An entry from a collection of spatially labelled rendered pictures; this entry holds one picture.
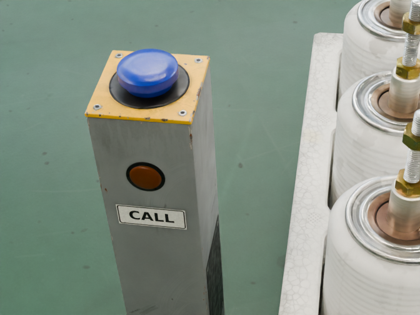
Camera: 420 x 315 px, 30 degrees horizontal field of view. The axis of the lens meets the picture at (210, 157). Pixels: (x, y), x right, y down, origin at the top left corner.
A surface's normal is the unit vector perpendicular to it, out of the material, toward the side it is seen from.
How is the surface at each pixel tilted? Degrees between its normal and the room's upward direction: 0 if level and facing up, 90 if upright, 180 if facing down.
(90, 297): 0
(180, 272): 90
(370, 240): 4
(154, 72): 0
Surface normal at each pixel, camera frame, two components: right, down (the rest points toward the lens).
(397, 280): -0.22, 0.18
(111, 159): -0.17, 0.68
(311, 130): -0.05, -0.73
